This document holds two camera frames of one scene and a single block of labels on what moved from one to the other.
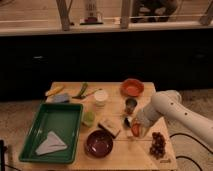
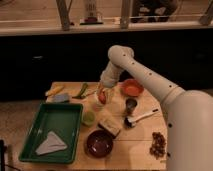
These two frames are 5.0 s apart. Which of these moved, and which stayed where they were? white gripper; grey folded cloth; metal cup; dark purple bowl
Moved: white gripper
Stayed: metal cup; grey folded cloth; dark purple bowl
